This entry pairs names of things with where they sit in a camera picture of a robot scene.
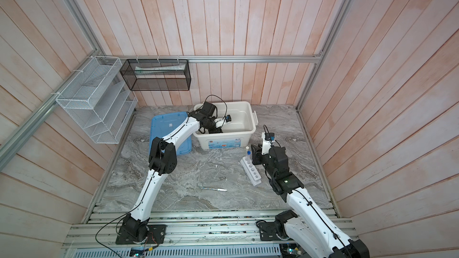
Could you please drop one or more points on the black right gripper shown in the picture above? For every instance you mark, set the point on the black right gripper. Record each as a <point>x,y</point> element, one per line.
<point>257,155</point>

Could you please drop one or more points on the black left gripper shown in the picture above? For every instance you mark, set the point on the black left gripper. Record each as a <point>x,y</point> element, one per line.
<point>216,130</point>

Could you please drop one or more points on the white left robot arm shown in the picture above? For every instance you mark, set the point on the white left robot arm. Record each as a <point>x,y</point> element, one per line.
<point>162,161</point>

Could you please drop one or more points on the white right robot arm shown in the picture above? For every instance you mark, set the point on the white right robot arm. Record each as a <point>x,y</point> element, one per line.
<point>305,222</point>

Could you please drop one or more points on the white test tube rack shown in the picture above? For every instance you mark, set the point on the white test tube rack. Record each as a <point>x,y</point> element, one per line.
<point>251,171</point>

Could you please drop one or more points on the white plastic storage bin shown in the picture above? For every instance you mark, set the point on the white plastic storage bin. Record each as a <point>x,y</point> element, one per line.
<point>236,133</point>

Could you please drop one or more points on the blue plastic bin lid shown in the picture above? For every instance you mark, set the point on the blue plastic bin lid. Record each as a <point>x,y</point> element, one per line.
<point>162,125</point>

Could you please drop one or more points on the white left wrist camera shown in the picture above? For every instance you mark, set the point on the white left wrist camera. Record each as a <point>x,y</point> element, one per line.
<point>221,121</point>

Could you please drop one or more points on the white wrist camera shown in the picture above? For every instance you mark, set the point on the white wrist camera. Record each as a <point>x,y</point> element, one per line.
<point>268,139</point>
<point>221,121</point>

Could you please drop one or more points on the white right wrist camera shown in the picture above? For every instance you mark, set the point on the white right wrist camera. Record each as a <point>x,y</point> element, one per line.
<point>268,139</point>

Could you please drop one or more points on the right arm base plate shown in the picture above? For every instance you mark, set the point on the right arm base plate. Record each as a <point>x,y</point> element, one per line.
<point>270,231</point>

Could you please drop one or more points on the black wire mesh basket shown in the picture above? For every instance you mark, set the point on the black wire mesh basket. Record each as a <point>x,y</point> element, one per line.
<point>156,74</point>

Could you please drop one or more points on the white wire mesh shelf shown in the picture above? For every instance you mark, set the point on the white wire mesh shelf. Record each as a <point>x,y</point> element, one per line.
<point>98,101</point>

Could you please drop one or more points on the aluminium frame rail back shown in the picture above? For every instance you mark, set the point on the aluminium frame rail back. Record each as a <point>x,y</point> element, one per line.
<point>230,58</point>

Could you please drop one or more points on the aluminium frame rail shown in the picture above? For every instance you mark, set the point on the aluminium frame rail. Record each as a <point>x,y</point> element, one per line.
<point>230,58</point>
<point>25,131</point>

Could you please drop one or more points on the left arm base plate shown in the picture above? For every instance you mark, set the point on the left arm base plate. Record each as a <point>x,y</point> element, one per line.
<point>150,234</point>

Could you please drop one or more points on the aluminium frame rail left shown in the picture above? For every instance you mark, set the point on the aluminium frame rail left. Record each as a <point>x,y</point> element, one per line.
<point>25,131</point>

